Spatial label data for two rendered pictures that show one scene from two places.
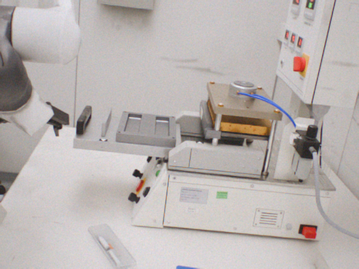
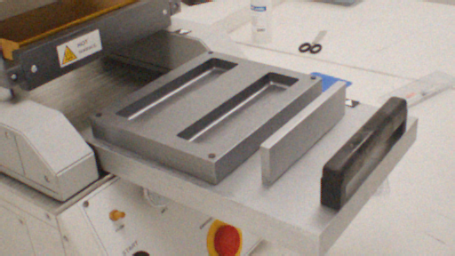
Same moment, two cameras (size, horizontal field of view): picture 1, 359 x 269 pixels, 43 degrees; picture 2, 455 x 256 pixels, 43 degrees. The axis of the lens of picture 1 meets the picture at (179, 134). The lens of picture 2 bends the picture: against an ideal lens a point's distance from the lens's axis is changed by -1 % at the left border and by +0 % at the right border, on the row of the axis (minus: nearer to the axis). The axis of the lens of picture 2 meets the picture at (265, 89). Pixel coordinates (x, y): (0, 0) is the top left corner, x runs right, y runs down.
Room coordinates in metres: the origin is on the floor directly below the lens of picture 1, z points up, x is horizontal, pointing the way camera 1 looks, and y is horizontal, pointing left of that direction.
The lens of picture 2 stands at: (1.67, 0.49, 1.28)
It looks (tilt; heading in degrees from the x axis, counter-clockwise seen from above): 27 degrees down; 218
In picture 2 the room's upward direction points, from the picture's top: 2 degrees counter-clockwise
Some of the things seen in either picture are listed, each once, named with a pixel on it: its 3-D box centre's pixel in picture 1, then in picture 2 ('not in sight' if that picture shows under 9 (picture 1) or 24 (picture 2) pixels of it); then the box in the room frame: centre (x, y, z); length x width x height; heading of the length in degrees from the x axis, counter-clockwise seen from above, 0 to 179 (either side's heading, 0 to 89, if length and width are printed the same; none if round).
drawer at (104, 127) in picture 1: (131, 129); (248, 125); (1.27, 0.14, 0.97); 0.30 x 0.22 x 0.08; 94
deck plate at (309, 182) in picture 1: (242, 155); (51, 90); (1.29, -0.20, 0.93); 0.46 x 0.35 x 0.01; 94
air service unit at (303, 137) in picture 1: (301, 150); not in sight; (1.08, -0.31, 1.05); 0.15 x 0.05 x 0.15; 4
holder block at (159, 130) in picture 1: (147, 127); (211, 105); (1.27, 0.10, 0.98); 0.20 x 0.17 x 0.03; 4
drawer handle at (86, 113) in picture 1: (84, 118); (368, 146); (1.26, 0.28, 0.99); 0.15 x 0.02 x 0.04; 4
